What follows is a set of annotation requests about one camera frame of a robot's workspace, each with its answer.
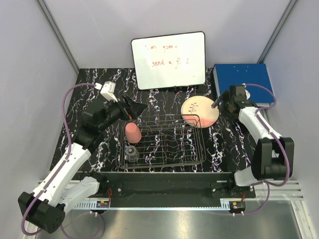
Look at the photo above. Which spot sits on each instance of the blue binder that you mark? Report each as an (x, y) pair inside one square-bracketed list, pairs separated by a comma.
[(250, 80)]

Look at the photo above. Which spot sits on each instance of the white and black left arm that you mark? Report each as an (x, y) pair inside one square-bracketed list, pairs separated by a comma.
[(48, 204)]

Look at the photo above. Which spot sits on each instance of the clear drinking glass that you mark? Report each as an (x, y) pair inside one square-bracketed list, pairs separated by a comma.
[(131, 153)]

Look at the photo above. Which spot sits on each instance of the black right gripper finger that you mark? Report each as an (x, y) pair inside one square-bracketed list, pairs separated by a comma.
[(225, 95), (216, 103)]

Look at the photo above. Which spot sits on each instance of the small whiteboard with red writing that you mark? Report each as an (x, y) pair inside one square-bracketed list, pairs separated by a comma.
[(168, 61)]

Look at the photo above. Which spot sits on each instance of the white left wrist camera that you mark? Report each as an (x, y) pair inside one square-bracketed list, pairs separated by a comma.
[(107, 90)]

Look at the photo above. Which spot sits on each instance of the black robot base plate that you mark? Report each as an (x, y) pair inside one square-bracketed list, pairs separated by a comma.
[(168, 191)]

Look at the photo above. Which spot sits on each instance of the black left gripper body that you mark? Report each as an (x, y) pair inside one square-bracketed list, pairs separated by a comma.
[(115, 111)]

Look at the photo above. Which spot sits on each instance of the pink plastic cup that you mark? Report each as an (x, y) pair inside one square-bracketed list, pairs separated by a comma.
[(133, 133)]

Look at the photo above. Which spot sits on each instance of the white cable duct strip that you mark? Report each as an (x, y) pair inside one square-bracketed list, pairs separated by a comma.
[(93, 205)]

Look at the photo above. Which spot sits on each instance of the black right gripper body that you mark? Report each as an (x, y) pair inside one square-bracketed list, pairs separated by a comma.
[(224, 109)]

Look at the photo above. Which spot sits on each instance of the pink and cream plate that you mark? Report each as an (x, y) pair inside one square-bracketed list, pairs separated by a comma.
[(197, 111)]

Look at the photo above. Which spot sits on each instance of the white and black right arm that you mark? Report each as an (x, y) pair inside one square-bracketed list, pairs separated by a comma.
[(273, 156)]

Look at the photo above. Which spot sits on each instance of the metal wire dish rack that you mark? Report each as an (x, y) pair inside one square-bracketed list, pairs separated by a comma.
[(167, 141)]

